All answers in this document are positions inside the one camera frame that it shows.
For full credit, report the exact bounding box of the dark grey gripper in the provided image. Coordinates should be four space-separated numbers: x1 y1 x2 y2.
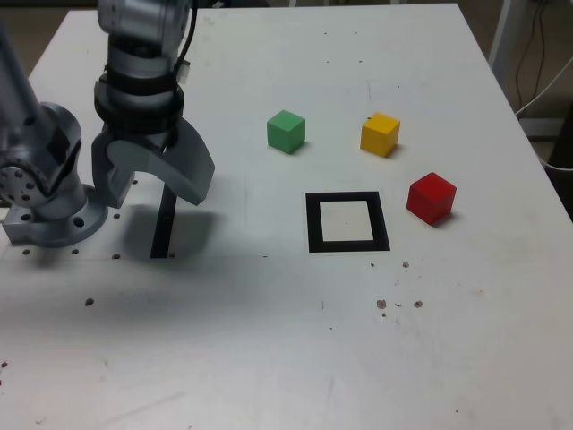
91 123 216 209

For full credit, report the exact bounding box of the green cube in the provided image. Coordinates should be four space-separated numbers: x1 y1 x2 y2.
266 109 307 155

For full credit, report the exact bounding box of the yellow cube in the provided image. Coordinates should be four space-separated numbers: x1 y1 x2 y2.
360 112 401 159

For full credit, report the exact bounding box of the red cube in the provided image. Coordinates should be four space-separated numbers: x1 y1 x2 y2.
406 171 458 226

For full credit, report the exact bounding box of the black tape square outline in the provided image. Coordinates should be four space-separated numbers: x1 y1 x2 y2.
304 191 391 254

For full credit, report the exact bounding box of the black tape strip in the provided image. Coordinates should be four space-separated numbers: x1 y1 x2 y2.
150 181 179 259

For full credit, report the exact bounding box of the white frame post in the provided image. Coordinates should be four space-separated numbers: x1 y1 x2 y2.
486 0 515 84

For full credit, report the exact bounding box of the thin black hanging cable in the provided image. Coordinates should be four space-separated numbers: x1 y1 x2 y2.
514 2 538 108
535 2 547 99

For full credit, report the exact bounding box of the white cable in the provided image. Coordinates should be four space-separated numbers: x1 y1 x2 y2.
514 56 573 116
535 147 573 172

